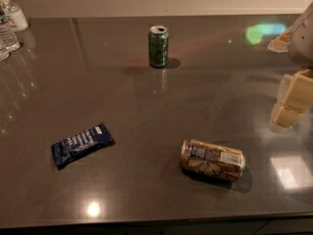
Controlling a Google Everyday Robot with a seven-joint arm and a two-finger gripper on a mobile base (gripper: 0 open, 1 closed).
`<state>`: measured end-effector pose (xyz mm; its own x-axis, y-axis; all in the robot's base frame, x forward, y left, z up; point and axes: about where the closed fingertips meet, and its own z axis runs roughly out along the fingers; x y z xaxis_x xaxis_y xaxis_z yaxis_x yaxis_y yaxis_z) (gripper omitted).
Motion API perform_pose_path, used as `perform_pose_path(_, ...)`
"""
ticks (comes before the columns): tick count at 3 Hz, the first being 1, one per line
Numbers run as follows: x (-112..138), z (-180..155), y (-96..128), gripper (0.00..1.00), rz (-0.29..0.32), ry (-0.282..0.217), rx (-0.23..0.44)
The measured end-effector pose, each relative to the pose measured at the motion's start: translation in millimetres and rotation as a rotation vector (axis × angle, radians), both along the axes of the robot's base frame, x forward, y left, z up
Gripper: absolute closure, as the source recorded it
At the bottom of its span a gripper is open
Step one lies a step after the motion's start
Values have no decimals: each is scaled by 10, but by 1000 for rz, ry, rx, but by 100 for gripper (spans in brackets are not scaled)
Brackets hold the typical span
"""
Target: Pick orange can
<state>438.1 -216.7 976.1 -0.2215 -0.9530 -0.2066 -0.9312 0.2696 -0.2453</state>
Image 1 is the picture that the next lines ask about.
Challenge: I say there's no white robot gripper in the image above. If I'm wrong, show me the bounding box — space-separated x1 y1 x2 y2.
269 2 313 133

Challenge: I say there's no orange soda can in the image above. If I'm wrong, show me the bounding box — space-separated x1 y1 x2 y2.
180 140 246 182

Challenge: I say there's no green soda can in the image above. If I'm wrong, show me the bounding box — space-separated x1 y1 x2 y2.
149 25 169 68

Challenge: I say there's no tan paper bag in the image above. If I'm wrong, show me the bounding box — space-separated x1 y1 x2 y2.
267 26 292 53

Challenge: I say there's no dark blue snack bar wrapper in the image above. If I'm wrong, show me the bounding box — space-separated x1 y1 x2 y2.
52 123 115 169

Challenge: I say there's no hand sanitizer pump bottle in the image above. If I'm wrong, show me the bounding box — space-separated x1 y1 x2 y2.
0 0 28 32

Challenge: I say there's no clear plastic water bottle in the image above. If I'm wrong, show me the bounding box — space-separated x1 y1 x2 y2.
0 8 21 52

